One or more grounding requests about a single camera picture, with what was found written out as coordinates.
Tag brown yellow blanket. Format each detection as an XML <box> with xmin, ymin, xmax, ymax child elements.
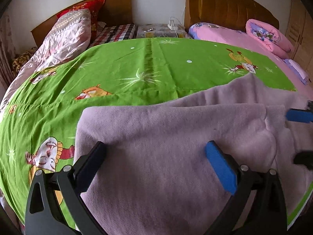
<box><xmin>11</xmin><ymin>47</ymin><xmax>38</xmax><ymax>77</ymax></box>

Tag red embroidered pillow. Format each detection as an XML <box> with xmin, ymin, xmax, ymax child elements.
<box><xmin>57</xmin><ymin>0</ymin><xmax>105</xmax><ymax>42</ymax></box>

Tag lilac knit pants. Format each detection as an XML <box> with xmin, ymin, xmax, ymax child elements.
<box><xmin>74</xmin><ymin>74</ymin><xmax>312</xmax><ymax>234</ymax></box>

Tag plaid mattress sheet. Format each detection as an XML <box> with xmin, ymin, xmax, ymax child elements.
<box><xmin>89</xmin><ymin>23</ymin><xmax>136</xmax><ymax>48</ymax></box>

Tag pink bed sheet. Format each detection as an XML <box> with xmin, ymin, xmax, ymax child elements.
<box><xmin>188</xmin><ymin>22</ymin><xmax>312</xmax><ymax>99</ymax></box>

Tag right wooden headboard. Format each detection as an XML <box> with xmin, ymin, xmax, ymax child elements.
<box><xmin>184</xmin><ymin>0</ymin><xmax>280</xmax><ymax>31</ymax></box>

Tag pink floral quilt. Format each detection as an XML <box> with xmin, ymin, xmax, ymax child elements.
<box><xmin>1</xmin><ymin>9</ymin><xmax>91</xmax><ymax>117</ymax></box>

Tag left wooden headboard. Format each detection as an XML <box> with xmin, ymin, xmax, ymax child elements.
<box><xmin>31</xmin><ymin>0</ymin><xmax>133</xmax><ymax>47</ymax></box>

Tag white power strip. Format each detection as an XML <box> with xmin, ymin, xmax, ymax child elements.
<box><xmin>168</xmin><ymin>20</ymin><xmax>178</xmax><ymax>31</ymax></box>

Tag nightstand with floral cover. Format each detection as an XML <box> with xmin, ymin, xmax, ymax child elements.
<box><xmin>136</xmin><ymin>24</ymin><xmax>191</xmax><ymax>39</ymax></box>

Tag folded pink quilt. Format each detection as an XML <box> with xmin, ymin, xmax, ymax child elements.
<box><xmin>246</xmin><ymin>19</ymin><xmax>294</xmax><ymax>60</ymax></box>

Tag patterned window curtain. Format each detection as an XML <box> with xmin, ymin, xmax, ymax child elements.
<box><xmin>0</xmin><ymin>13</ymin><xmax>15</xmax><ymax>89</ymax></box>

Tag wooden headboard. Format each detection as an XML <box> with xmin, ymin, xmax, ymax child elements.
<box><xmin>184</xmin><ymin>0</ymin><xmax>280</xmax><ymax>31</ymax></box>
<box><xmin>31</xmin><ymin>0</ymin><xmax>133</xmax><ymax>47</ymax></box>

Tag light wooden wardrobe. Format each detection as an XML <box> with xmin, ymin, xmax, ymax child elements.
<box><xmin>286</xmin><ymin>0</ymin><xmax>312</xmax><ymax>80</ymax></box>

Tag green cartoon bed sheet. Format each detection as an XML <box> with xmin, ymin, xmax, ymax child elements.
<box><xmin>1</xmin><ymin>38</ymin><xmax>298</xmax><ymax>221</ymax></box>

